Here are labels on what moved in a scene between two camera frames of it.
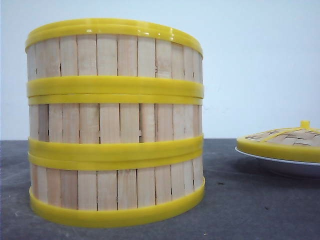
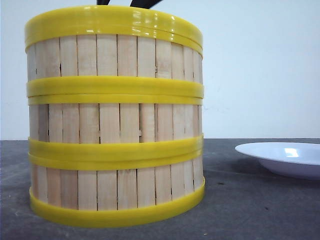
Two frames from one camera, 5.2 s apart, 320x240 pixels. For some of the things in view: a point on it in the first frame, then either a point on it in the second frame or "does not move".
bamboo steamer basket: [115, 125] does not move
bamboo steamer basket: [115, 191] does not move
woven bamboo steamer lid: [302, 144] -> [158, 23]
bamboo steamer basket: [114, 58] does not move
